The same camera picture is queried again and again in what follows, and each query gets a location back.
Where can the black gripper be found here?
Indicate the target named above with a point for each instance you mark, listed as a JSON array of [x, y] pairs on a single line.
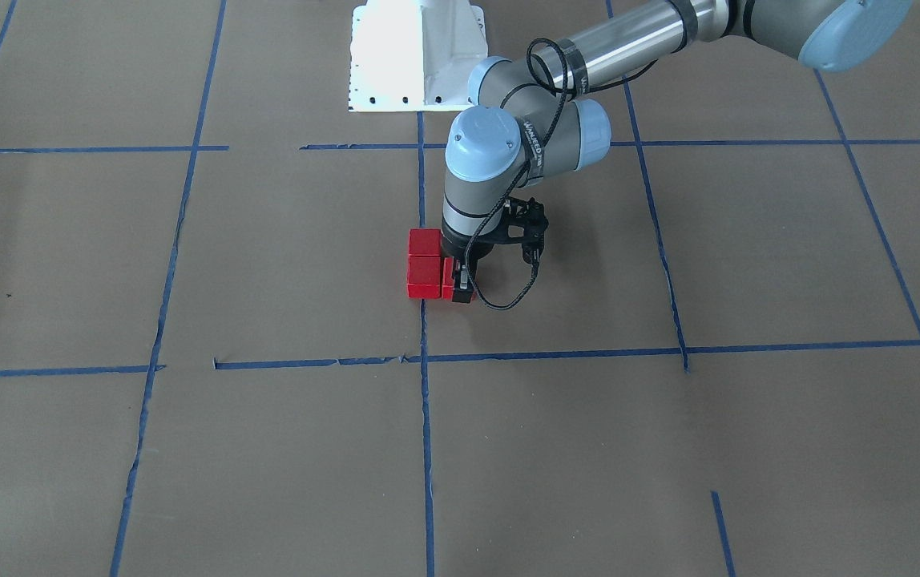
[[457, 247]]

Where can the red block moved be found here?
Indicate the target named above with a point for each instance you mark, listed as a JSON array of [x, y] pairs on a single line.
[[424, 277], [424, 243], [450, 283]]

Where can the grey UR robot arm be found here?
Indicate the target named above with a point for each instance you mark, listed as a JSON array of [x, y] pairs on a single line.
[[535, 118]]

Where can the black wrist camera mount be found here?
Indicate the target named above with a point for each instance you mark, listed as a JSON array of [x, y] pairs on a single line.
[[524, 222]]

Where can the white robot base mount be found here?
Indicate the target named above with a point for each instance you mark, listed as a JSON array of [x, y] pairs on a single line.
[[411, 56]]

